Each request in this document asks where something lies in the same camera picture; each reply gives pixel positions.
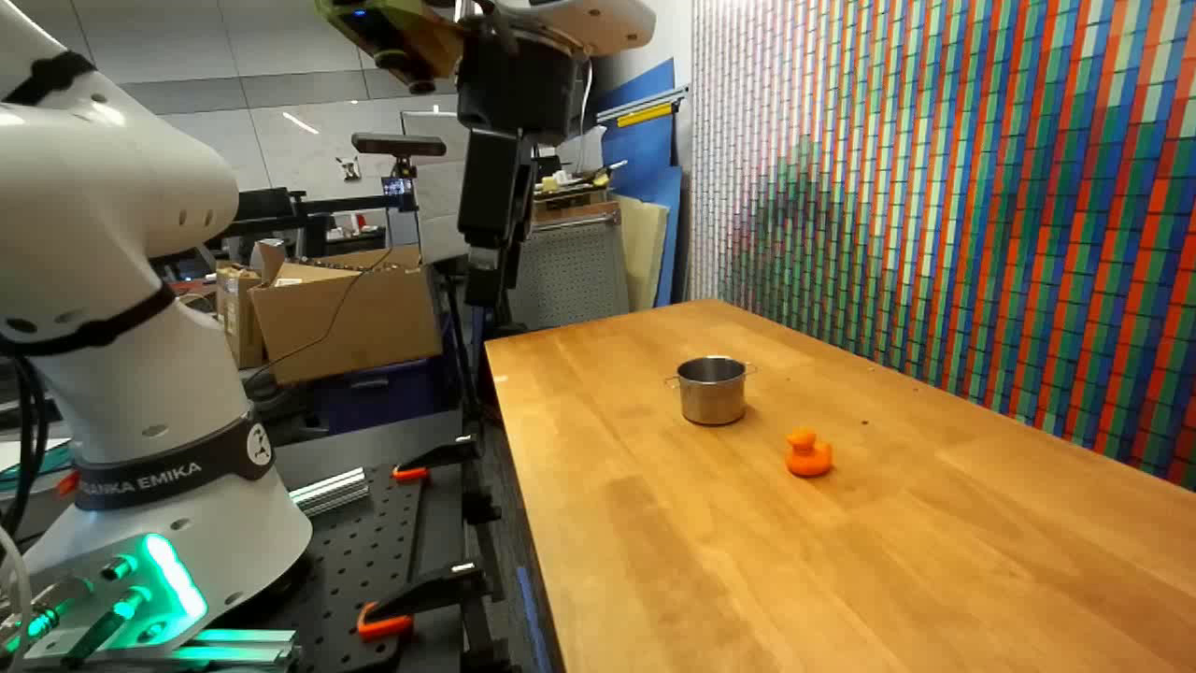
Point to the orange rubber duck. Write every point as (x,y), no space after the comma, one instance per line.
(810,454)

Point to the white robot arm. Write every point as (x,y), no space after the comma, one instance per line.
(177,515)

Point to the small steel pot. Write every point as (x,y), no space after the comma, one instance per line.
(713,390)

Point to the orange black clamp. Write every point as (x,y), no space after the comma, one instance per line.
(393,620)
(424,464)

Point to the brown cardboard box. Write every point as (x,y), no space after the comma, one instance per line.
(332,317)

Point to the aluminium extrusion bar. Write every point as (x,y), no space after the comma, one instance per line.
(344,486)

